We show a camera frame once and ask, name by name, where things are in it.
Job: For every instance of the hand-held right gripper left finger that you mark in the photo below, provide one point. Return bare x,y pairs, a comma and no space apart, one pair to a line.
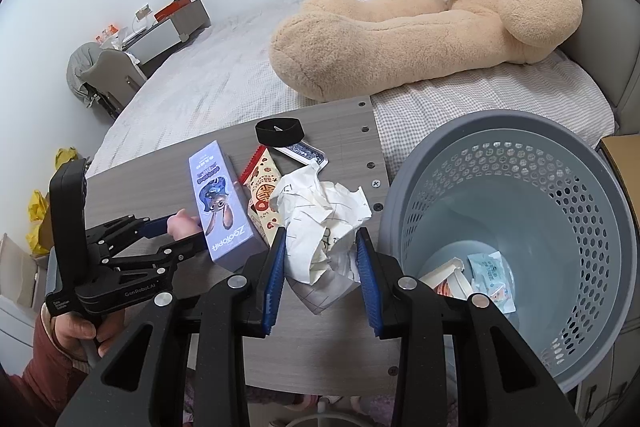
275,287

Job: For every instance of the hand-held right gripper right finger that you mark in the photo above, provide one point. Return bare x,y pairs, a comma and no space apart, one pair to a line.
367,287

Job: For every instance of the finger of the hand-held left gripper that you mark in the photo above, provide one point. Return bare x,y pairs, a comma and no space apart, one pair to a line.
157,227
185,249

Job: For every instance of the small pink item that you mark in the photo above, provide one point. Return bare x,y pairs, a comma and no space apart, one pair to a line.
182,224

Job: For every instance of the purple printed carton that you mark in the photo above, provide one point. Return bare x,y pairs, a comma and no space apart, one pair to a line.
220,202

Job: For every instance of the small white barcode box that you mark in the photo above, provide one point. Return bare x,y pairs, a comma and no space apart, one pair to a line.
440,273

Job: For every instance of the white paper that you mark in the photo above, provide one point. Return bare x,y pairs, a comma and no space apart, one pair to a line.
320,217

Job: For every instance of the red and beige snack wrapper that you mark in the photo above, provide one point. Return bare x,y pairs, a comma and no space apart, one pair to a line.
262,192

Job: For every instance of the light blue wipe packet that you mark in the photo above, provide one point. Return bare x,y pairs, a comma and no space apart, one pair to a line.
492,279

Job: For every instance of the black band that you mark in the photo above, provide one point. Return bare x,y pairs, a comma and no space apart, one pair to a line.
280,133

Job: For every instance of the grey perforated plastic basket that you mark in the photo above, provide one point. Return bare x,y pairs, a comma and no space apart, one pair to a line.
565,227

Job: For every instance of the person's left forearm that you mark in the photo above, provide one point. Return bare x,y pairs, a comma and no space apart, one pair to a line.
45,382

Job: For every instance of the person's left hand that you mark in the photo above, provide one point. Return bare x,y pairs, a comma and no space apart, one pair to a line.
75,332

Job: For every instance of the yellow bag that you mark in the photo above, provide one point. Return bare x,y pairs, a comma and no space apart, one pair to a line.
42,207

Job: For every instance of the blue patterned packet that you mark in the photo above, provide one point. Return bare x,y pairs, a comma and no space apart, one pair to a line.
305,154

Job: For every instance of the grey chair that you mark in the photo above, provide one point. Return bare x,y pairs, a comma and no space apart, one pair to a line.
100,72

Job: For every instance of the bed with white sheet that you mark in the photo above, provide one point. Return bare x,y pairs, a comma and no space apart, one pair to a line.
225,72

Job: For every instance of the low grey cabinet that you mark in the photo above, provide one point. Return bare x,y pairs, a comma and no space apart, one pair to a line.
170,32

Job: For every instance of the red flat box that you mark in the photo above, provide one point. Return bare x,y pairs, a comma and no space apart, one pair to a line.
172,9

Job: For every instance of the large beige teddy bear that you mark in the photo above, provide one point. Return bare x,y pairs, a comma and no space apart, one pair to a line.
400,37

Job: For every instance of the grey padded headboard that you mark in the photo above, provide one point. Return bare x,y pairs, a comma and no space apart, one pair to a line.
610,32

